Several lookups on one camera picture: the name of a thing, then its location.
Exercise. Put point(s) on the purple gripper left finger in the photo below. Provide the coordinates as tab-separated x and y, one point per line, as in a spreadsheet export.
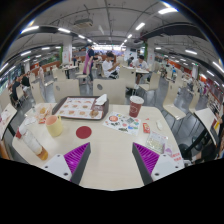
71	165

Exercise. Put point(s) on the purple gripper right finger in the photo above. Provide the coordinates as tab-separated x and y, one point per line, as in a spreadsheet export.
153	166

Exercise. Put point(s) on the clear plastic packet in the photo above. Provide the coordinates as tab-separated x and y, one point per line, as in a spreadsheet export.
156	142

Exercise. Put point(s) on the red round coaster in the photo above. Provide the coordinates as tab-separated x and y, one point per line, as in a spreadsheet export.
83	132

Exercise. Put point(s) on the small red packet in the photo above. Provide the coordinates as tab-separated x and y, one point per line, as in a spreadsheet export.
146	128

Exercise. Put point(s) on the yellow plastic cup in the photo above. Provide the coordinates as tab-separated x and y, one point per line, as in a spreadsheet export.
54	125

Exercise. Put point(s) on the colourful sticker sheet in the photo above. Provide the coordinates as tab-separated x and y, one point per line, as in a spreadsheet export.
123	123

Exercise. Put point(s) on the brown food tray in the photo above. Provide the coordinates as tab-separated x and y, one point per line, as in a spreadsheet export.
77	107

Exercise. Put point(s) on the snack wrapper on table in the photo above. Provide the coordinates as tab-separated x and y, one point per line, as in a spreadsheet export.
42	112

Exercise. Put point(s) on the beige chair right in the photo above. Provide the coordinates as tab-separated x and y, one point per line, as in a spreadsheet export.
168	103

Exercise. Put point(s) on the beige chair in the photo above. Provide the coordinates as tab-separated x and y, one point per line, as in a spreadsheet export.
114	89
62	89
168	103

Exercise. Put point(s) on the red paper cup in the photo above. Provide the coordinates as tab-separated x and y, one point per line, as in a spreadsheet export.
135	105

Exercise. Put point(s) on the beige chair left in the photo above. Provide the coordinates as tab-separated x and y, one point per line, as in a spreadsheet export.
62	89

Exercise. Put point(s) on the beige chair centre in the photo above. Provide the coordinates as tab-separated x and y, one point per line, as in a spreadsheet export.
114	89

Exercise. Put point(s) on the standing person purple apron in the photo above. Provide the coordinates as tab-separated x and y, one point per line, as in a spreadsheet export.
88	61

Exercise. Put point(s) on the seated person right background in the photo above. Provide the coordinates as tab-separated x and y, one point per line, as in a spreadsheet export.
141	64

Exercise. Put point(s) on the seated person white shirt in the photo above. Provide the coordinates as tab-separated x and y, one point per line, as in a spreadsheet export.
109	68

